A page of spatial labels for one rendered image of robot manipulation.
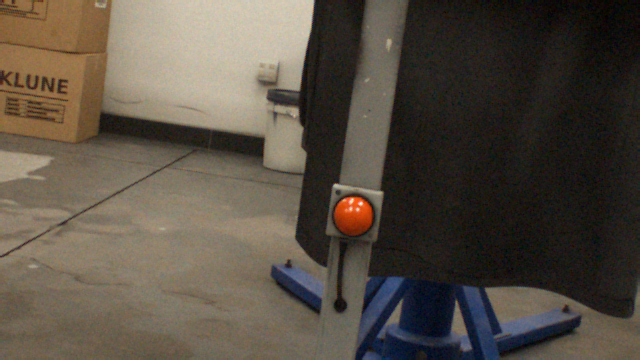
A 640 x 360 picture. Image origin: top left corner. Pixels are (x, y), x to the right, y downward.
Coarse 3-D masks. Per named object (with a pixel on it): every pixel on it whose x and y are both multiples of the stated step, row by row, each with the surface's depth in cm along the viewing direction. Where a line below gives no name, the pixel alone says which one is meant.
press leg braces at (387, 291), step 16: (368, 288) 312; (384, 288) 272; (400, 288) 272; (464, 288) 272; (480, 288) 304; (368, 304) 316; (384, 304) 269; (464, 304) 271; (480, 304) 270; (368, 320) 267; (384, 320) 269; (464, 320) 270; (480, 320) 268; (496, 320) 315; (368, 336) 265; (480, 336) 265; (496, 336) 316; (480, 352) 264; (496, 352) 264
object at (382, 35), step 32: (384, 0) 118; (384, 32) 118; (384, 64) 118; (352, 96) 119; (384, 96) 119; (352, 128) 120; (384, 128) 119; (352, 160) 120; (384, 160) 123; (352, 192) 119; (352, 256) 121; (352, 288) 122; (320, 320) 123; (352, 320) 122; (320, 352) 123; (352, 352) 123
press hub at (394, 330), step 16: (416, 288) 283; (432, 288) 281; (448, 288) 282; (416, 304) 283; (432, 304) 282; (448, 304) 283; (400, 320) 288; (416, 320) 283; (432, 320) 283; (448, 320) 285; (384, 336) 290; (400, 336) 283; (416, 336) 283; (432, 336) 283; (448, 336) 286; (384, 352) 288; (400, 352) 283; (416, 352) 281; (432, 352) 281; (448, 352) 283
